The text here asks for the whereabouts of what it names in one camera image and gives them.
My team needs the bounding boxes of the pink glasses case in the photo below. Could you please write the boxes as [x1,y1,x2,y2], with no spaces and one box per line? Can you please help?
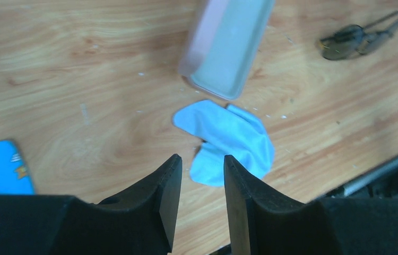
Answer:
[177,0,275,100]

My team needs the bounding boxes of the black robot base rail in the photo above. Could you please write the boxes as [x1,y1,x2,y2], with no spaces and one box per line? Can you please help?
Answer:
[217,156,398,254]

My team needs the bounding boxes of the dark aviator sunglasses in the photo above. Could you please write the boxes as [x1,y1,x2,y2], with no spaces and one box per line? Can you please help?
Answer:
[318,11,398,61]

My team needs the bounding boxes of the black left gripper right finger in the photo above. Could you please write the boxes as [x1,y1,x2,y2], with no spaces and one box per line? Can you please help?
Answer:
[223,155,398,254]

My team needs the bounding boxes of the light blue cleaning cloth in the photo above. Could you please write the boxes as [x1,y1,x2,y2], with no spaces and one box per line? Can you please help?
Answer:
[172,100,275,186]

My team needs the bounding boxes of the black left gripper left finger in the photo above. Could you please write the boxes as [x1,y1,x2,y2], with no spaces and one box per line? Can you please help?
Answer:
[0,154,183,254]

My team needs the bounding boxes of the blue patterned pouch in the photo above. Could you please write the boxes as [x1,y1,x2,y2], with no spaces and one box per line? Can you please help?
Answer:
[0,140,36,195]

